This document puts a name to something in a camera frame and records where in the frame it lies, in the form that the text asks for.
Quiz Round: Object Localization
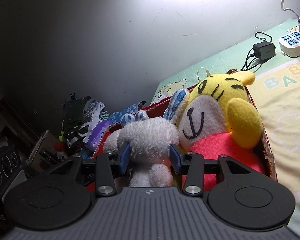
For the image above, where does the black gauge device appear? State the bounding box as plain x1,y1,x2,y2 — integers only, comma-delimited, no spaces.
0,141,21,194

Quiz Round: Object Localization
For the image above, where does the pile of dark clothes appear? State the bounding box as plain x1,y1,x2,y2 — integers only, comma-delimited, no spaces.
59,93,109,156

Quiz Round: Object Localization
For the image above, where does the blue checkered cloth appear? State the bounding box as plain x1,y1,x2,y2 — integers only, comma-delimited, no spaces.
108,101,146,124

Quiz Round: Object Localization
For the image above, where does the pink bunny plush toy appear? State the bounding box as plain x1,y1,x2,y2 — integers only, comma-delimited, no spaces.
103,89,190,187

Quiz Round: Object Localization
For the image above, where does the black power adapter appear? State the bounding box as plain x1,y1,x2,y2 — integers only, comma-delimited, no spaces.
253,41,276,61

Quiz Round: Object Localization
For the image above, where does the cartoon baby blanket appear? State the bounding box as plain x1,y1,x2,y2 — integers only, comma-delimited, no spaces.
152,19,300,236

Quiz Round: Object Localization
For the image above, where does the yellow tiger plush toy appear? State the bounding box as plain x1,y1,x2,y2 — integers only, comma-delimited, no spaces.
176,67,266,192

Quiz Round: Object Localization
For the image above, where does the white power strip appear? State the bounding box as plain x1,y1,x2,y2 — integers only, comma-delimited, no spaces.
278,26,300,58

